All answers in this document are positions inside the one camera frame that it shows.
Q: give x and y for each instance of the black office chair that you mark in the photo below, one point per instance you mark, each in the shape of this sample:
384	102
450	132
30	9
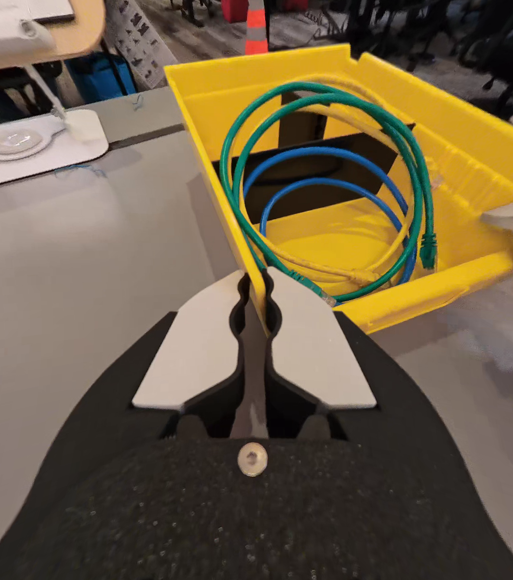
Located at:
510	59

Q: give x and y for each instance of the yellow plastic bin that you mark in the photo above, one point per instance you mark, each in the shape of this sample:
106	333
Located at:
465	136

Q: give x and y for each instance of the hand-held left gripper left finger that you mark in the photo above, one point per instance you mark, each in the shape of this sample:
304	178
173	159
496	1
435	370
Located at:
184	358

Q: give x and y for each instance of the red box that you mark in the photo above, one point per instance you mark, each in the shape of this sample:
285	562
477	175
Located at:
234	9

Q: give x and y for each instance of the orange traffic cone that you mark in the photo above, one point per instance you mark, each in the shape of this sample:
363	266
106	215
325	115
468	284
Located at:
256	31

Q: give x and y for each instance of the white stand base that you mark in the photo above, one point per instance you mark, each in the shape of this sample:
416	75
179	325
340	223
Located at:
79	136

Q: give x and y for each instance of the black network switch box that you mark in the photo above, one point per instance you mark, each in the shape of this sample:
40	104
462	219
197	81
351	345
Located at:
311	167

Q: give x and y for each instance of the sheet with black figures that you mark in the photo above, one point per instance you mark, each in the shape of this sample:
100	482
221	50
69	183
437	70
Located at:
138	40

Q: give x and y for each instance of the blue bag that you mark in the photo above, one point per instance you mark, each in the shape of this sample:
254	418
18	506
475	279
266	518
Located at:
102	77

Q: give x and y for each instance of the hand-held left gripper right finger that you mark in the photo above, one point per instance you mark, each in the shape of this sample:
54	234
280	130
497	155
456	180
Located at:
320	358

